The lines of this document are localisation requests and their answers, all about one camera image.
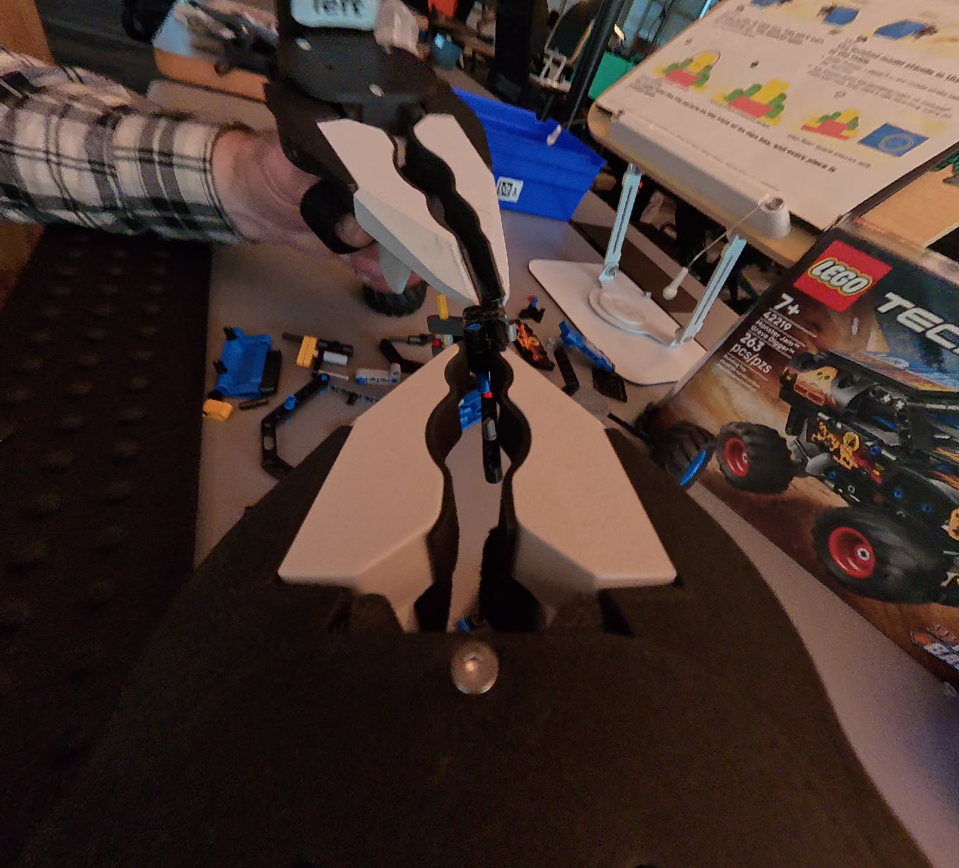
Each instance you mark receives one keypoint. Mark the black angled toy beam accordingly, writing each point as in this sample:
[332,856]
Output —
[285,419]

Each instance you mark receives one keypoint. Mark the black orange flame toy panel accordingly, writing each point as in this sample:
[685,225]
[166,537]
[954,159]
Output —
[534,344]

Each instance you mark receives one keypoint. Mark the black metal pole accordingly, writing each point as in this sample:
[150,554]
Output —
[607,14]

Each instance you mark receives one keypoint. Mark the white document stand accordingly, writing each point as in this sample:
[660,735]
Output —
[630,321]

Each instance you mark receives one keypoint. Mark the person's left forearm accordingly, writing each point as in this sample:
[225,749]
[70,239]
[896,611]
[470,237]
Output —
[105,149]

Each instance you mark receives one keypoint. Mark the small orange toy piece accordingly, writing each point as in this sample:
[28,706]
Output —
[219,410]

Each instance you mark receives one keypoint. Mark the printed instruction sheet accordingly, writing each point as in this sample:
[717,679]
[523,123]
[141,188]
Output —
[809,74]

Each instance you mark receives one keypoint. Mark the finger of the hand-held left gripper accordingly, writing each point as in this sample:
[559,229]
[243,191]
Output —
[472,187]
[390,202]

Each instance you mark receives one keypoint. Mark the blue plastic storage bin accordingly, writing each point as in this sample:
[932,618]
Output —
[540,164]

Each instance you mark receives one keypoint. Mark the light grey desk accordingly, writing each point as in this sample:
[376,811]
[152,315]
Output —
[270,299]

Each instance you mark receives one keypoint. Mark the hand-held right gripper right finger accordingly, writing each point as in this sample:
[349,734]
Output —
[600,516]

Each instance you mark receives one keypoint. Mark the black toy wheel red rim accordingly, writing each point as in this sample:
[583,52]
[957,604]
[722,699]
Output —
[394,302]

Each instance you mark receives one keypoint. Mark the monster truck toy set box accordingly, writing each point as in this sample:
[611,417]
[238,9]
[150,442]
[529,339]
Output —
[854,434]

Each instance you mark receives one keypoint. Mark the blue toy bracket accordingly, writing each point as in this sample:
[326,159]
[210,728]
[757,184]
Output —
[585,347]

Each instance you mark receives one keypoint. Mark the person's left hand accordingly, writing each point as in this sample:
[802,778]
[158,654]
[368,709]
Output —
[255,187]

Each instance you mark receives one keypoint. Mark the small black red toy piece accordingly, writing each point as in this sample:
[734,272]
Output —
[531,309]

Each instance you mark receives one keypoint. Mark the blue toy panel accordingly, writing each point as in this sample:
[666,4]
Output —
[244,366]

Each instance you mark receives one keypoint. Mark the black toy wheel blue rim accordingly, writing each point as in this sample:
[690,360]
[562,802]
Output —
[682,449]

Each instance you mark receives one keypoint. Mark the yellow black toy assembly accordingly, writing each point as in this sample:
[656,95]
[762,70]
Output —
[315,350]

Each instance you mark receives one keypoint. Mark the black toy truck chassis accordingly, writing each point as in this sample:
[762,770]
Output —
[483,389]

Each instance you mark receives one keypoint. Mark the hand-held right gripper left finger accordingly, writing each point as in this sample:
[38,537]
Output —
[367,516]

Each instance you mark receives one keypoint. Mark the black studded mat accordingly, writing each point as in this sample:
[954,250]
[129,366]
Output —
[90,509]

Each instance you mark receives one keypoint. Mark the wooden table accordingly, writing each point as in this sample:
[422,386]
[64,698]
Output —
[210,37]

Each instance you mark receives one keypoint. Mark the small black square toy piece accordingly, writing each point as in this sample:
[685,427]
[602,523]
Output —
[609,384]

